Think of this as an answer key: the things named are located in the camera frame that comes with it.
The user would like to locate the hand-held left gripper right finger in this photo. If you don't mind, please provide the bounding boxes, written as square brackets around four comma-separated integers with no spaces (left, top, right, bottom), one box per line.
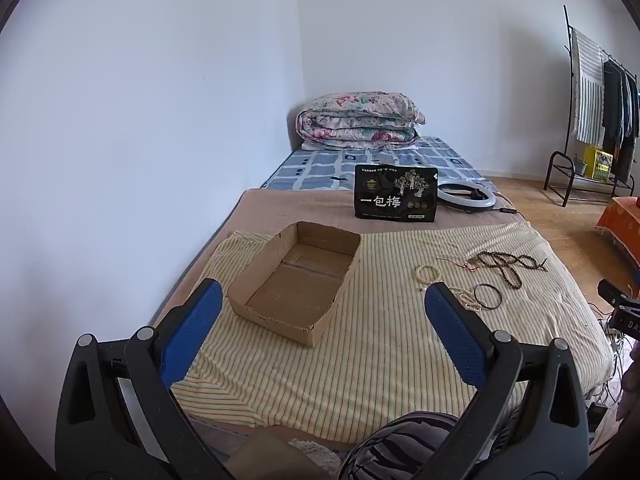
[424,281,591,480]

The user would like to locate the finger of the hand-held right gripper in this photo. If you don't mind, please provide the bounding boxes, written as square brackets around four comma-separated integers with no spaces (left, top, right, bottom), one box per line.
[597,278,637,311]

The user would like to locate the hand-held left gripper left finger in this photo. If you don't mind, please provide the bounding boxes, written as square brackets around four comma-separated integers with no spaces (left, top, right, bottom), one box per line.
[55,279,226,480]

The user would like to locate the pearl necklace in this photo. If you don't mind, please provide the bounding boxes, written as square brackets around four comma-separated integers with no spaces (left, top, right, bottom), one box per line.
[452,287,482,315]

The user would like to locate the thin dark bangle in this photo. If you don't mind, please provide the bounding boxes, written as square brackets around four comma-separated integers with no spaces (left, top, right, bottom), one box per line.
[474,283,503,310]

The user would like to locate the white bead bracelet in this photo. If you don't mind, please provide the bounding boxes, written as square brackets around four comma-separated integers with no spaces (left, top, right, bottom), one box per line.
[415,264,442,292]

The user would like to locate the brown bead necklace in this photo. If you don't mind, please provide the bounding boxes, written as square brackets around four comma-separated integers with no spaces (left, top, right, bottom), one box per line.
[477,251,549,291]

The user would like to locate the cardboard box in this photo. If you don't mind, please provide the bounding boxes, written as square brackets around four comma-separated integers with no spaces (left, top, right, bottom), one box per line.
[227,221,362,348]

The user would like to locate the person's right forearm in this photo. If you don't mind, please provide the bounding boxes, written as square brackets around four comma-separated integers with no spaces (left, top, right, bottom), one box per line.
[617,342,640,423]

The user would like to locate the yellow striped cloth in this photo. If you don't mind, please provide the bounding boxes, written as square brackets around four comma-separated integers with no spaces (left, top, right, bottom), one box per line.
[172,220,616,431]

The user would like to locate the orange cloth covered box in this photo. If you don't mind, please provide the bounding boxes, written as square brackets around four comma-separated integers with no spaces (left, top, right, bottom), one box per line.
[596,196,640,261]

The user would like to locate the person's striped trouser leg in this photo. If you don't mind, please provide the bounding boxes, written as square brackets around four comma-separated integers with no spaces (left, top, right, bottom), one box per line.
[339,410,521,480]

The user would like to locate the yellow crate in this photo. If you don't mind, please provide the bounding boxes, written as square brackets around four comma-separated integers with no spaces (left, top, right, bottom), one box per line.
[583,145,613,182]

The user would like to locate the black snack bag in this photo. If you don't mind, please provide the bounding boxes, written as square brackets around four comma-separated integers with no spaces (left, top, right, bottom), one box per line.
[353,163,439,222]

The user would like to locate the tan cardboard piece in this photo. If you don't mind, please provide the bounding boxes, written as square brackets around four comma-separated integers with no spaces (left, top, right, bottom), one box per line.
[220,427,328,480]

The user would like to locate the white knitted cloth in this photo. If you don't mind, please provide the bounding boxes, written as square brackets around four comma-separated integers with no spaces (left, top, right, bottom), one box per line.
[289,437,348,472]

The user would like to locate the dark hanging clothes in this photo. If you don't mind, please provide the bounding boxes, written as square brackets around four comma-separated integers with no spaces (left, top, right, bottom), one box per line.
[601,60,640,181]

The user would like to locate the blue checked bed sheet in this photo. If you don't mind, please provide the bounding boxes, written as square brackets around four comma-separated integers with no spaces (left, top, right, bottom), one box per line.
[262,136,485,192]

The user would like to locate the striped hanging towel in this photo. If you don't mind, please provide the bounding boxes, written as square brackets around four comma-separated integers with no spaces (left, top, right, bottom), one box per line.
[571,28,607,145]

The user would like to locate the black clothes rack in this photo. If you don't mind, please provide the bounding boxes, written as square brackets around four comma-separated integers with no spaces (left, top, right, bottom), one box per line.
[545,5,640,207]

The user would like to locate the folded floral quilt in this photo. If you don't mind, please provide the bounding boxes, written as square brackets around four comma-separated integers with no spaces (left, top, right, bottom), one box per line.
[295,92,427,151]

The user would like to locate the tangle of cables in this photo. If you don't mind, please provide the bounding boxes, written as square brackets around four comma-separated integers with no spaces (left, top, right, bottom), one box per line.
[585,302,628,433]

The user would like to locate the red cord jade pendant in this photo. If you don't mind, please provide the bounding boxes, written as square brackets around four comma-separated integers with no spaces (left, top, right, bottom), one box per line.
[436,256,481,273]

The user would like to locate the white ring light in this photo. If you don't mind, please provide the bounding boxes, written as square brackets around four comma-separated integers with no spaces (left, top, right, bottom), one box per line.
[437,182,497,211]

